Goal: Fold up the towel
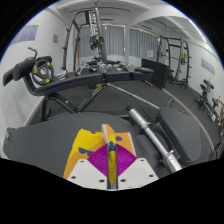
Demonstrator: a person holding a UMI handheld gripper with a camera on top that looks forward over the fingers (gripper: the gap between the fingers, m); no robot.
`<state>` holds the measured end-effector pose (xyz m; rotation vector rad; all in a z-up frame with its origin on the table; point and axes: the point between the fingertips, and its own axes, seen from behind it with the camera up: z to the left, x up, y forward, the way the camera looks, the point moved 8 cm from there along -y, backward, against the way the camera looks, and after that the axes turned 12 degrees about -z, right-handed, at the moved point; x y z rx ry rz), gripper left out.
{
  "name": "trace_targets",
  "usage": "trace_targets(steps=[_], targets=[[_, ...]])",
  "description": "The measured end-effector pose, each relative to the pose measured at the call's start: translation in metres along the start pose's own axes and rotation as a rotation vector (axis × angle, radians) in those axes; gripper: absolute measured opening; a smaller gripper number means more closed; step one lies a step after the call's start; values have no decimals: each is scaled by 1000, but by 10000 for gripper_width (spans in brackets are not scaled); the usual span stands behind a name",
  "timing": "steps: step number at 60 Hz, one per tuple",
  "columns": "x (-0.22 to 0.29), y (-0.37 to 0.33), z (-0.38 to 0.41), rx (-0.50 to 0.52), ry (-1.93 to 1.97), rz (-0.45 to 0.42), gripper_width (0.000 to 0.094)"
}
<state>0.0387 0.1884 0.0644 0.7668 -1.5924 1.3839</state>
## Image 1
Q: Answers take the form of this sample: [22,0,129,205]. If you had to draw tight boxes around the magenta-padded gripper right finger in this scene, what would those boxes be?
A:
[116,143,160,190]

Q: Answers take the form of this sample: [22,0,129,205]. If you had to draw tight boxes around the yellow orange printed towel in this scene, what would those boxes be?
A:
[63,123,138,191]

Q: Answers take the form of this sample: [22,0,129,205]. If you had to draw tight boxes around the black box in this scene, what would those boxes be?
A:
[141,58,169,90]

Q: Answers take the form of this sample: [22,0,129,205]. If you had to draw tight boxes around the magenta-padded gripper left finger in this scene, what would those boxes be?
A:
[66,144,110,190]

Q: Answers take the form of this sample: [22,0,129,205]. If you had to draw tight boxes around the black padded weight bench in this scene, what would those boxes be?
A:
[2,55,154,121]

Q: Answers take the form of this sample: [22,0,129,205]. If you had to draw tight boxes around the small purple wall poster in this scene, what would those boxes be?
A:
[200,58,216,76]

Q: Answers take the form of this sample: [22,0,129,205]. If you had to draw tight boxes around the black bench pad with bolt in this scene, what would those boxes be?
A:
[2,126,16,158]

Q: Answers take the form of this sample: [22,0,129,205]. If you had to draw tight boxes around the chrome dumbbell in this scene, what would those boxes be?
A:
[98,63,111,74]
[125,62,136,73]

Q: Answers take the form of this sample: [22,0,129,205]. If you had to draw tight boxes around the grey power rack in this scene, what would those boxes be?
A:
[63,6,109,71]

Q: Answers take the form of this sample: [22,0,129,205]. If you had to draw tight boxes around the black squat rack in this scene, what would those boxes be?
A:
[156,34,191,89]

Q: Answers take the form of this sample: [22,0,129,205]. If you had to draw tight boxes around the dumbbell rack with dumbbells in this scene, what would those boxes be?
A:
[194,78,224,128]

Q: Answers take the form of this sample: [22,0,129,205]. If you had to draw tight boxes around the grey window curtain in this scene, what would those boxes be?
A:
[78,24,126,58]
[129,27,161,59]

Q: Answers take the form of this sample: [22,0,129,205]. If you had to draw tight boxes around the silver barbell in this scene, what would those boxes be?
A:
[106,82,184,174]

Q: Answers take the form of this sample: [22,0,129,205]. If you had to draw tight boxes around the black weight plate yellow marks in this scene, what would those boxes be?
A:
[31,59,54,86]
[89,34,104,50]

